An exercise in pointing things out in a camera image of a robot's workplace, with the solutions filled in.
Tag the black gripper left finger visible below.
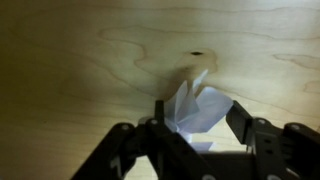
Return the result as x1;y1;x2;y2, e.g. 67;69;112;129
71;100;217;180

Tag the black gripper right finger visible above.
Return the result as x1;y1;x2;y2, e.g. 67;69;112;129
226;101;320;180

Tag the white paper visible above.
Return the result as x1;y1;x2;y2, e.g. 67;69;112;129
164;70;233;151

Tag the open wooden drawer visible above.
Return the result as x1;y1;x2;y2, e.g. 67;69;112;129
0;0;320;180

